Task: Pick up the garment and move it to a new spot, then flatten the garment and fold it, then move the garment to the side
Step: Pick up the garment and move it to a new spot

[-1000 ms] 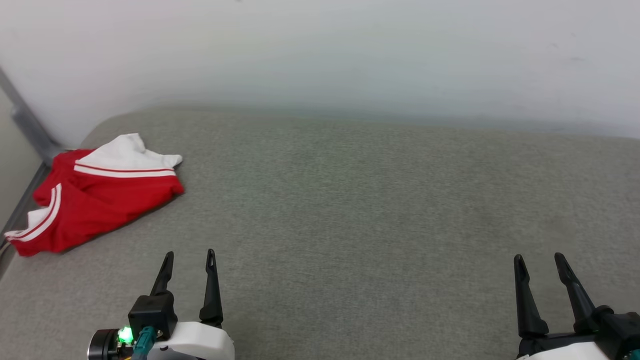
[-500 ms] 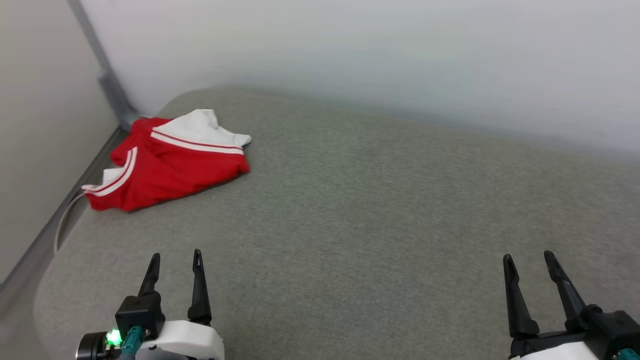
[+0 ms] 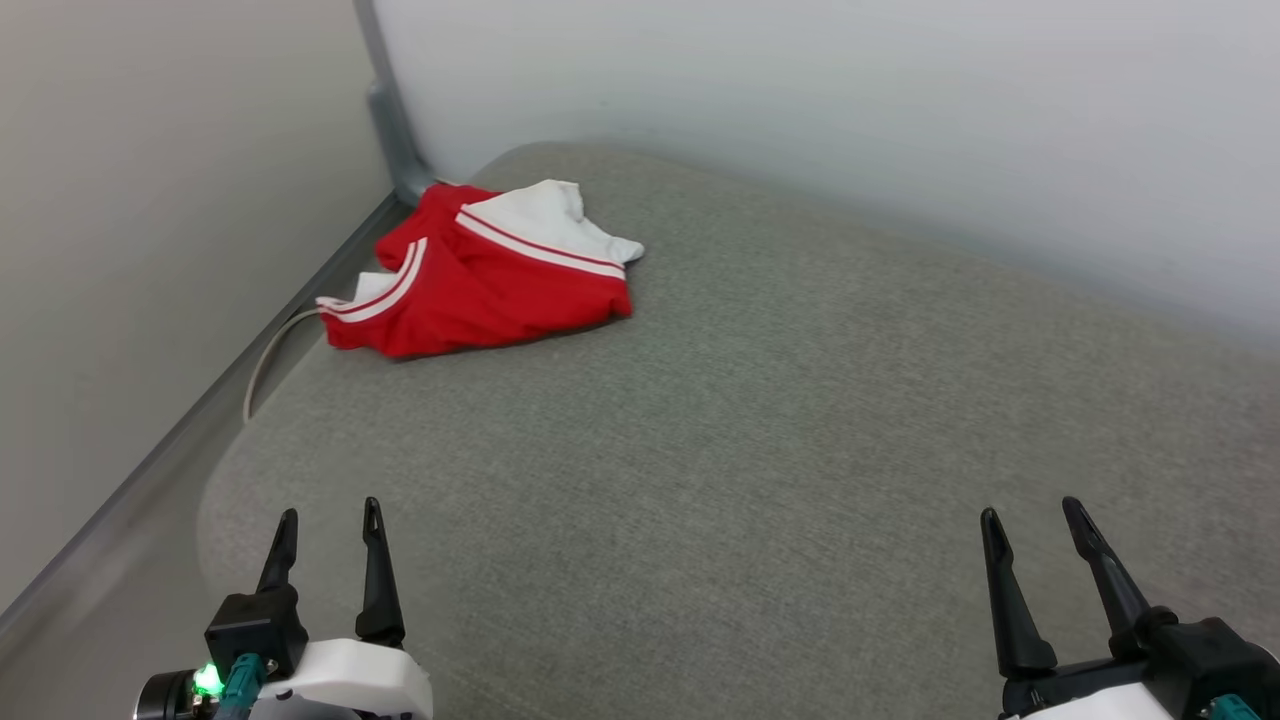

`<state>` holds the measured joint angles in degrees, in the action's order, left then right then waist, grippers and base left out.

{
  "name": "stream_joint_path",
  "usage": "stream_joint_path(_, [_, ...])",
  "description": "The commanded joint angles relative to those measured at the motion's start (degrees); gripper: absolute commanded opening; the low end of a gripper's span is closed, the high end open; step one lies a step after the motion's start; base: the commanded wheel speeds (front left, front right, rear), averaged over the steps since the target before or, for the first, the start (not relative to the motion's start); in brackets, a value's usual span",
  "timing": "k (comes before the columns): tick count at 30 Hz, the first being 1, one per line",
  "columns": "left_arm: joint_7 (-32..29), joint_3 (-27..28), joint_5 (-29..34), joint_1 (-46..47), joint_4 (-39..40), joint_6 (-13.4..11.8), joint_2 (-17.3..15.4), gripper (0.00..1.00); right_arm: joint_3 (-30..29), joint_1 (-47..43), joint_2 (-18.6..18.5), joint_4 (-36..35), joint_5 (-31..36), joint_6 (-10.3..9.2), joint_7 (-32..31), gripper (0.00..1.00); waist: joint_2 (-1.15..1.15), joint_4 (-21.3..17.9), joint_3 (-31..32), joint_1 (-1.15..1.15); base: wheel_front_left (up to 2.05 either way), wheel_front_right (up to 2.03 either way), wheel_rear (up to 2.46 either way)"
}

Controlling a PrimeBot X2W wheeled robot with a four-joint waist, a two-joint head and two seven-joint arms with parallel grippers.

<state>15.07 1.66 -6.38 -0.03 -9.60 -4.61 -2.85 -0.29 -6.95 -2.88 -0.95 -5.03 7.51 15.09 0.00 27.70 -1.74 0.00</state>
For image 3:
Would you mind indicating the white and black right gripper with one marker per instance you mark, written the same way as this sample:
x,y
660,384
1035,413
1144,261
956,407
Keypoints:
x,y
1090,698

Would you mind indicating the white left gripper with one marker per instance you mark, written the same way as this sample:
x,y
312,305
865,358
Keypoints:
x,y
350,685

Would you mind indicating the red and white basketball jersey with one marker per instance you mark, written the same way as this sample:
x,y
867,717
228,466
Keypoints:
x,y
480,290

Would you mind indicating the black cylinder with green light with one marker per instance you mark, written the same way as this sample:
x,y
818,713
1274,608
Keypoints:
x,y
160,698

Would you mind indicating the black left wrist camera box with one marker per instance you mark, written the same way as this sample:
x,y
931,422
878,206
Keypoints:
x,y
255,628

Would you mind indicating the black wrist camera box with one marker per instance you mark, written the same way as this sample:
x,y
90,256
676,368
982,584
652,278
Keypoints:
x,y
1215,655
255,628

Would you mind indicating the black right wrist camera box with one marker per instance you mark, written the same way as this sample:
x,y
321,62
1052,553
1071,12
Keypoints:
x,y
1215,655

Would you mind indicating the grey metal rail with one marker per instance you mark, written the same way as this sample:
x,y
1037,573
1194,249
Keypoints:
x,y
200,425

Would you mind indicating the grey metal post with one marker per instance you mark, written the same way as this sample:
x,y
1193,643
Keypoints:
x,y
392,120

